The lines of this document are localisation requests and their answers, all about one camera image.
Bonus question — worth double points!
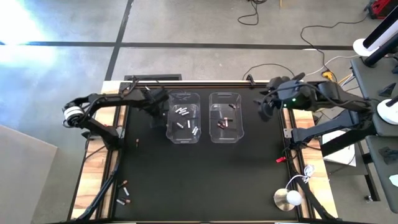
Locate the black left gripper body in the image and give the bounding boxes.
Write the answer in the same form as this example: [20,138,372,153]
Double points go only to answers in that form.
[144,87,170,110]

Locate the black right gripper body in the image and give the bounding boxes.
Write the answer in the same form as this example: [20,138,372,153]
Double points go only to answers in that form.
[257,73,313,122]

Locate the clear plastic bin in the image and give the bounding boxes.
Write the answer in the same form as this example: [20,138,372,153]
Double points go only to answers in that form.
[165,91,202,145]
[208,91,245,144]

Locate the black slotted panel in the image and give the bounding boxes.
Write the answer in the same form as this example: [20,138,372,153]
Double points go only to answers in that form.
[123,73,183,82]

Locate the black support beam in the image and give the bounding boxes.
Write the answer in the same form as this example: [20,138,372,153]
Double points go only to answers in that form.
[320,124,379,157]

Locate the white board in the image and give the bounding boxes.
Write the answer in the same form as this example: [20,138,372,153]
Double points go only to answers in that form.
[322,129,358,168]

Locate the grey side table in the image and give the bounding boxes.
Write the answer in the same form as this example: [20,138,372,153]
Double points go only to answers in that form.
[350,55,398,138]
[365,135,398,215]

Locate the small black object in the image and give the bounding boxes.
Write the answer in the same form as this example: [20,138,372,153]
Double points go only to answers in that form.
[378,82,397,98]
[378,146,398,166]

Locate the white round base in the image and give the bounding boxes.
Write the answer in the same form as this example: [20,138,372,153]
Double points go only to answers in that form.
[376,96,398,126]

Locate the white ball on brass base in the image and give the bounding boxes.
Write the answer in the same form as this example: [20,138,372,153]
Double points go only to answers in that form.
[273,188,303,213]

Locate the white and black cylinder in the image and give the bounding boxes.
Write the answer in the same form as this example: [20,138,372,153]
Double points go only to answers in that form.
[353,12,398,58]

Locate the red and black tool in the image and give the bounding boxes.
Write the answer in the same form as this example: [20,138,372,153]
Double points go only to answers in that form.
[363,0,393,20]

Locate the beige panel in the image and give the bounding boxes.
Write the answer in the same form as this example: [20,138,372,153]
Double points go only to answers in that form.
[0,124,58,224]

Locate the black floor cable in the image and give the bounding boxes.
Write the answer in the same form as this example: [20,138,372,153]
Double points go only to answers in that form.
[299,14,371,73]
[237,0,269,27]
[242,62,297,82]

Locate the yellow power cable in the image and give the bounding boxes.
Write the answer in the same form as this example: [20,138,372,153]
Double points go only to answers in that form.
[323,70,354,86]

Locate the black aluminium rig frame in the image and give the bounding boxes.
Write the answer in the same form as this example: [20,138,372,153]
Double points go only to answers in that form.
[67,79,340,224]

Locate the white floor cable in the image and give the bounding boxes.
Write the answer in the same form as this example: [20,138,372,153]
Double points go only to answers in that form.
[306,54,360,77]

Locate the white coiled cable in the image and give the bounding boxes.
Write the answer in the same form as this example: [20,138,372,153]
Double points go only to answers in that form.
[285,164,315,191]

